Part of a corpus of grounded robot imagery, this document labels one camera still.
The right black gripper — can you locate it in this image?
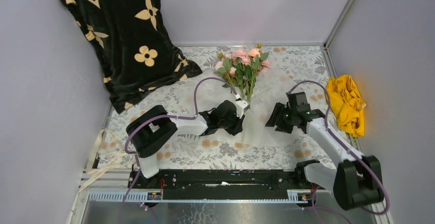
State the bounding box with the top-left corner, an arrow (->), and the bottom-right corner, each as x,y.
264,103 -> 296,135

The pink fake flower bouquet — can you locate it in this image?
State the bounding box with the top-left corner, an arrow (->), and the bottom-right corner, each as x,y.
214,43 -> 270,101

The white translucent wrapping paper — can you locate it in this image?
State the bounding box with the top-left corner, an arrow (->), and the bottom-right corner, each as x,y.
174,67 -> 307,147

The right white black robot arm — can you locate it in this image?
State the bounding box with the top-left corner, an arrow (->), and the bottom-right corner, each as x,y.
266,92 -> 386,210

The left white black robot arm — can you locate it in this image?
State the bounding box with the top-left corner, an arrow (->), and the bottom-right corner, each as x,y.
126,98 -> 250,189

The black blanket with cream flowers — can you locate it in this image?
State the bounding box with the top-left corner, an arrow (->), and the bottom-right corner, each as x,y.
60,0 -> 202,113

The floral patterned table mat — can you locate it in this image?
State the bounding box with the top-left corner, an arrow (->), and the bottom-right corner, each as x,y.
107,46 -> 334,169

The yellow cloth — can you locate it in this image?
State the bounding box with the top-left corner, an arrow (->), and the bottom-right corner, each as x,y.
326,75 -> 366,137

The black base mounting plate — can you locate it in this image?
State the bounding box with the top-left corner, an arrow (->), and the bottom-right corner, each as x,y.
128,169 -> 314,201

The cream printed ribbon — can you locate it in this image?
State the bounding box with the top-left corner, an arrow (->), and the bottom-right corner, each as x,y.
78,128 -> 135,193

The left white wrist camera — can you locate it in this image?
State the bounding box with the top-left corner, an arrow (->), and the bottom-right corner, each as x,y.
234,94 -> 250,118

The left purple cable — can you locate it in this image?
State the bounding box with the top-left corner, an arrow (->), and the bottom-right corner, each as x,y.
117,76 -> 242,224

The purple cable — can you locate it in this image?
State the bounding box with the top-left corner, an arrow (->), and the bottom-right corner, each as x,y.
117,76 -> 242,224
287,80 -> 391,224

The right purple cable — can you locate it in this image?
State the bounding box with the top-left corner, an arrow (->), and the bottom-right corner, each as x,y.
287,80 -> 391,224

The aluminium frame rail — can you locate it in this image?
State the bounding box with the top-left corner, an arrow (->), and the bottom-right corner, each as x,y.
66,168 -> 395,224

